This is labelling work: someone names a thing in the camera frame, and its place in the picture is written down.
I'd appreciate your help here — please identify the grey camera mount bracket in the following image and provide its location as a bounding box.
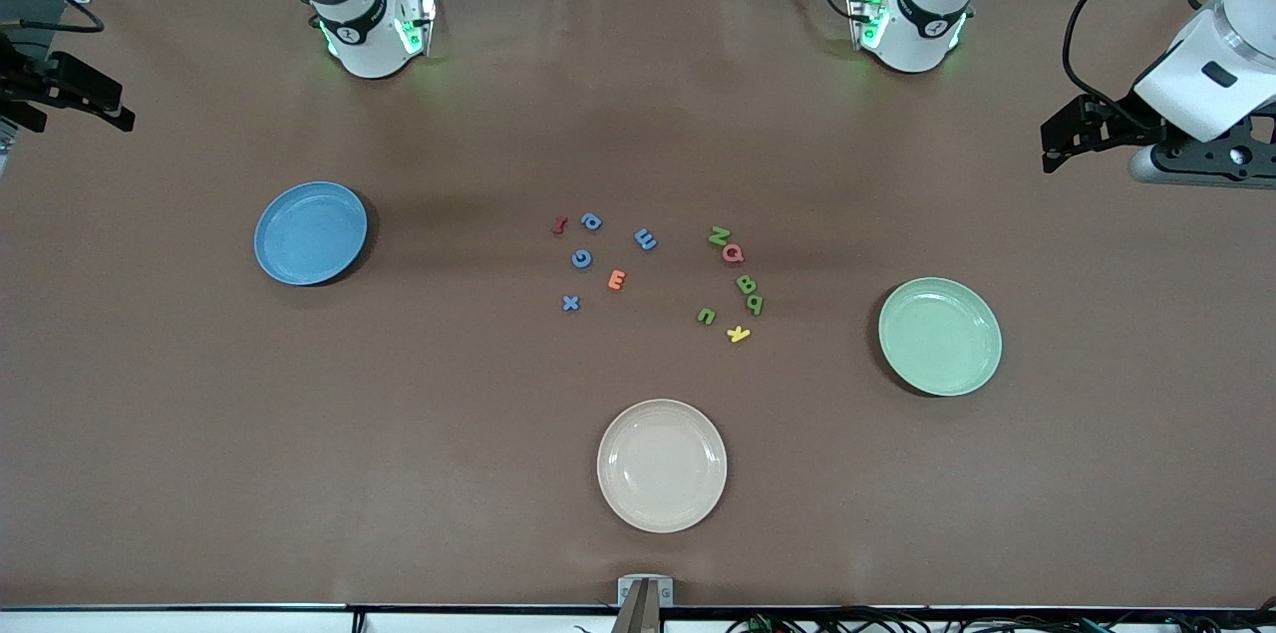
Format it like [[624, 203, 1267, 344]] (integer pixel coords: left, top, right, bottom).
[[616, 575, 675, 633]]

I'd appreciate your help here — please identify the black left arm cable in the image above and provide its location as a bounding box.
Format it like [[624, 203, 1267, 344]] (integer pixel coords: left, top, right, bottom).
[[1061, 0, 1242, 113]]

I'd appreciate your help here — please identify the white table frame rail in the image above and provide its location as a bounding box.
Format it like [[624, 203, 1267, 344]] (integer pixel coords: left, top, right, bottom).
[[0, 605, 1276, 633]]

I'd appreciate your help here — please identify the beige plate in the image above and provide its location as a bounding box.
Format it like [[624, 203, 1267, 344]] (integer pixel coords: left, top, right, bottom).
[[596, 399, 729, 534]]

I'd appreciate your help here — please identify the green plate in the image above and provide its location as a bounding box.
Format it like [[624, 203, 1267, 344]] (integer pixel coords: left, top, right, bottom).
[[877, 276, 1003, 398]]

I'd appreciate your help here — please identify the blue plate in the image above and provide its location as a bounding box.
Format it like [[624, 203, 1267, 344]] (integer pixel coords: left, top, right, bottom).
[[253, 180, 369, 287]]

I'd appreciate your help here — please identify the brown table cover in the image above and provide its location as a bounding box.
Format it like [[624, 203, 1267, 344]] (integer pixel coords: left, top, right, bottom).
[[0, 0, 1276, 609]]

